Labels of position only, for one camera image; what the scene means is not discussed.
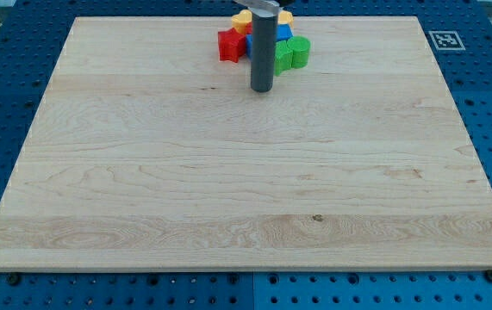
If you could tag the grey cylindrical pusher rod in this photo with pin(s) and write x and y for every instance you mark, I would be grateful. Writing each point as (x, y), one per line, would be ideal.
(264, 40)

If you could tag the blue block lower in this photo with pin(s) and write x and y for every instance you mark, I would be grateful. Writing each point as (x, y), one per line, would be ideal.
(249, 46)

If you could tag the blue block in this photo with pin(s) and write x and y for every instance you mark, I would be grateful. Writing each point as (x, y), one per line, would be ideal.
(284, 32)
(249, 46)

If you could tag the yellow block right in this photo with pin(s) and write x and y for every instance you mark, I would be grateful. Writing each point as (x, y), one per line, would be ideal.
(286, 18)

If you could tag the blue block upper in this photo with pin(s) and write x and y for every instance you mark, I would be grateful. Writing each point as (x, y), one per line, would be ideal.
(284, 32)

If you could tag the yellow heart block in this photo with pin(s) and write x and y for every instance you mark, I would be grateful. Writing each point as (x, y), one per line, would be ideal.
(242, 22)

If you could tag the red star block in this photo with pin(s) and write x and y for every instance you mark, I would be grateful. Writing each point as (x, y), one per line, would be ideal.
(231, 44)

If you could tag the green star block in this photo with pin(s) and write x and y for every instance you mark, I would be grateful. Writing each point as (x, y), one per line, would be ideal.
(283, 57)

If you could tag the green cylinder block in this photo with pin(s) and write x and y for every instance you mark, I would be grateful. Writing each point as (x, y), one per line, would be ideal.
(300, 47)

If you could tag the large wooden board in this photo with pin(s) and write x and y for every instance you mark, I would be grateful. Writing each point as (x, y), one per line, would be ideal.
(147, 153)

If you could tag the fiducial marker tag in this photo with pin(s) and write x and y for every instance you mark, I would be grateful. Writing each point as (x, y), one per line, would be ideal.
(446, 40)

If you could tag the black bolt left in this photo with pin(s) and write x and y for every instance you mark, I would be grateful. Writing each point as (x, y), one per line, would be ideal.
(13, 279)

